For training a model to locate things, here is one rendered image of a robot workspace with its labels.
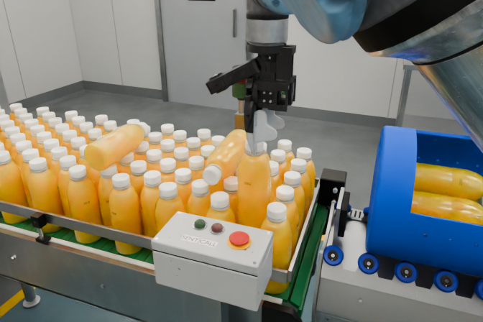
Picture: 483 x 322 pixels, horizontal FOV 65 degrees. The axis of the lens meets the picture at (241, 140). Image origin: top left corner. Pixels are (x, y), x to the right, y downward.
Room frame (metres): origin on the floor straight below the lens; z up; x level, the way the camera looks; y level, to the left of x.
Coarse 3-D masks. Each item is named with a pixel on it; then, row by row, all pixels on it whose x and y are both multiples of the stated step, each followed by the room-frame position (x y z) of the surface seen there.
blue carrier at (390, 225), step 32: (384, 128) 0.76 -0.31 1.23; (384, 160) 0.65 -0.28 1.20; (416, 160) 0.64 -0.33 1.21; (448, 160) 0.81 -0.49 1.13; (480, 160) 0.78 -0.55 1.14; (384, 192) 0.62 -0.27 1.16; (384, 224) 0.60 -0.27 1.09; (416, 224) 0.58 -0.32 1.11; (448, 224) 0.57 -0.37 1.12; (416, 256) 0.59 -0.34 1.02; (448, 256) 0.56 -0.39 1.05; (480, 256) 0.54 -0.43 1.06
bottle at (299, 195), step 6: (294, 186) 0.76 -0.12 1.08; (300, 186) 0.78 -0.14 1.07; (294, 192) 0.76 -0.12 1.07; (300, 192) 0.77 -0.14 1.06; (300, 198) 0.76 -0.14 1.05; (300, 204) 0.76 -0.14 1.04; (300, 210) 0.76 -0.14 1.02; (300, 216) 0.76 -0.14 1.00; (300, 222) 0.76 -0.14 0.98; (300, 228) 0.76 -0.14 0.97
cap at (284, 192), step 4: (280, 188) 0.72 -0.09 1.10; (284, 188) 0.72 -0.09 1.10; (288, 188) 0.72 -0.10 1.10; (292, 188) 0.72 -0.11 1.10; (276, 192) 0.71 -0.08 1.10; (280, 192) 0.70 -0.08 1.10; (284, 192) 0.71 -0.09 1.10; (288, 192) 0.71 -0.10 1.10; (292, 192) 0.70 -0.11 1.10; (280, 196) 0.70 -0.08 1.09; (284, 196) 0.70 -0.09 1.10; (288, 196) 0.70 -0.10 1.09; (292, 196) 0.70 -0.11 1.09; (280, 200) 0.70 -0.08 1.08; (284, 200) 0.70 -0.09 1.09; (288, 200) 0.70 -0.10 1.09
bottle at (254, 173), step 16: (240, 160) 0.70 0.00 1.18; (256, 160) 0.68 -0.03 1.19; (240, 176) 0.68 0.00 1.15; (256, 176) 0.67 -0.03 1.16; (240, 192) 0.68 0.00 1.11; (256, 192) 0.67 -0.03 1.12; (240, 208) 0.68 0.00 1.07; (256, 208) 0.67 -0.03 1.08; (240, 224) 0.68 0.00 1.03; (256, 224) 0.67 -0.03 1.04
